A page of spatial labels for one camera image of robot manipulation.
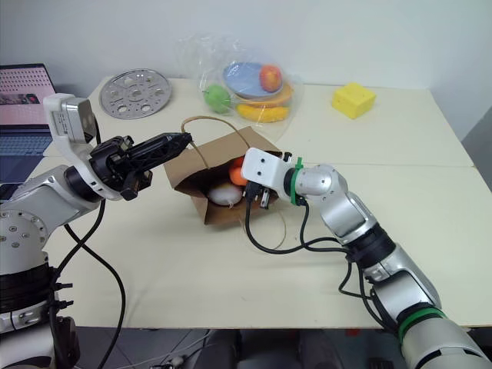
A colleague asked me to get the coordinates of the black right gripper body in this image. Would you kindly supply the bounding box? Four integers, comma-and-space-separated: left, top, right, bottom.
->
241, 179, 277, 211

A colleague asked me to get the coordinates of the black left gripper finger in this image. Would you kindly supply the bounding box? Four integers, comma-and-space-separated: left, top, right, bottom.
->
131, 132, 194, 155
134, 147, 188, 171

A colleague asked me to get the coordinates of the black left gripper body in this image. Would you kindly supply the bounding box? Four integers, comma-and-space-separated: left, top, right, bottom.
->
89, 135, 154, 201

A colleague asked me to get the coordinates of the orange fruit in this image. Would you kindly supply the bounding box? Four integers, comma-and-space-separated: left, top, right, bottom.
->
228, 156, 248, 186

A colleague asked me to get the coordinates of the brown paper bag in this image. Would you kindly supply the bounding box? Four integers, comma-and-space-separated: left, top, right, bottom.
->
164, 115, 288, 251

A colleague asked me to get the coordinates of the white plush toy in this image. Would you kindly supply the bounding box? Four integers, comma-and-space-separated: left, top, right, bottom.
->
207, 184, 244, 210

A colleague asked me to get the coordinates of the clear plastic bag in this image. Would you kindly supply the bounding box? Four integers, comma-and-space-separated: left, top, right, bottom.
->
178, 33, 307, 136

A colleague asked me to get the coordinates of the green wrist clamp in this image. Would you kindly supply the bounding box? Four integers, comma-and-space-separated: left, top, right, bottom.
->
288, 155, 306, 205

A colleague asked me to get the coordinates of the perforated round metal disc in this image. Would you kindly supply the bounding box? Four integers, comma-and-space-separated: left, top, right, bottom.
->
98, 68, 172, 119

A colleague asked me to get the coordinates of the green apple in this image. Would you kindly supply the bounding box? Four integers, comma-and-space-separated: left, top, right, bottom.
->
203, 84, 232, 115

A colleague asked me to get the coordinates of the yellow banana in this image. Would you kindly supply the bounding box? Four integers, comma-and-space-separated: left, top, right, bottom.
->
235, 103, 291, 124

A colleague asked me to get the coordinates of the blue plate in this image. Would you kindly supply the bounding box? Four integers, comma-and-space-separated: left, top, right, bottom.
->
223, 61, 288, 99

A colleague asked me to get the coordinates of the orange plate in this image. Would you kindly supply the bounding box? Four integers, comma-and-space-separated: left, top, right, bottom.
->
234, 82, 295, 107

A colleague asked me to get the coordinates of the open laptop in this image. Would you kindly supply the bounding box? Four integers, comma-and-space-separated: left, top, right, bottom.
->
0, 63, 59, 185

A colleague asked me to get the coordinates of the red apple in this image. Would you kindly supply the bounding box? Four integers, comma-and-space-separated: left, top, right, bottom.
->
259, 64, 283, 92

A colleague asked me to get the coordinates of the yellow cheese block toy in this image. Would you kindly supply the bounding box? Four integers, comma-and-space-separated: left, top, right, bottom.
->
331, 81, 377, 121

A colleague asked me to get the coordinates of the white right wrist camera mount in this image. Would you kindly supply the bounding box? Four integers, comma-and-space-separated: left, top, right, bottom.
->
241, 148, 294, 200

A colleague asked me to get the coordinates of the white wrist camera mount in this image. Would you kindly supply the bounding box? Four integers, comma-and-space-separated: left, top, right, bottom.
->
241, 148, 294, 200
43, 93, 121, 201

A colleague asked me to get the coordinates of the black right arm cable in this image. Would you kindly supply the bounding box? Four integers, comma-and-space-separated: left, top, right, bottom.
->
243, 182, 397, 332

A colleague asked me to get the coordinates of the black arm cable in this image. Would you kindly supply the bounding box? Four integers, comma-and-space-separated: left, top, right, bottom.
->
48, 198, 128, 369
243, 182, 397, 332

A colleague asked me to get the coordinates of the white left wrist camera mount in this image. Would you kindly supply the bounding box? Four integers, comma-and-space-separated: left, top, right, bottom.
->
43, 93, 121, 201

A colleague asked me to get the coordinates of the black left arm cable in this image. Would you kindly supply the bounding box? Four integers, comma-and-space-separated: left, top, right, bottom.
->
48, 198, 128, 369

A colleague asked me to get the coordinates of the white cable on floor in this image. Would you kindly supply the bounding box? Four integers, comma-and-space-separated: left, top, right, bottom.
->
151, 329, 211, 369

